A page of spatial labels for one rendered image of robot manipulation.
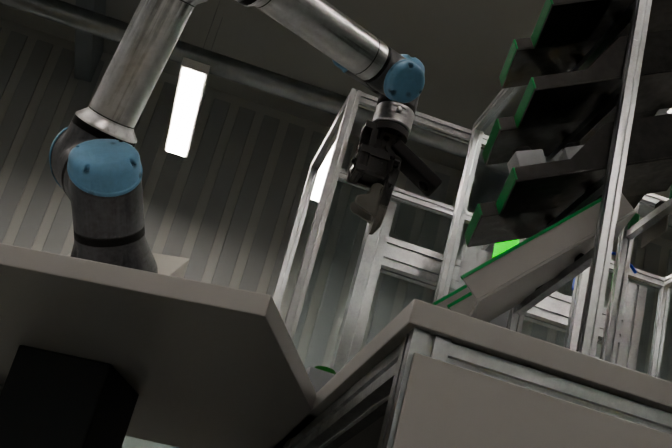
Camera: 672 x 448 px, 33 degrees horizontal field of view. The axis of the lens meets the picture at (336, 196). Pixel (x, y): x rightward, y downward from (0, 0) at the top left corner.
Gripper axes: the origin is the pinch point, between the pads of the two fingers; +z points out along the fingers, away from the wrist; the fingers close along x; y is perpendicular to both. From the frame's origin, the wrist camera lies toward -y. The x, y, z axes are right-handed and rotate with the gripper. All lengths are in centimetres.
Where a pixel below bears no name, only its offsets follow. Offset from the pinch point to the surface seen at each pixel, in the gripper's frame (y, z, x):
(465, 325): -1, 38, 70
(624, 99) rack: -23, -12, 49
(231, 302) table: 24, 39, 55
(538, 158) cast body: -14.6, -2.0, 40.1
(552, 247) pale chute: -17.8, 13.5, 44.5
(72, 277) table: 44, 40, 47
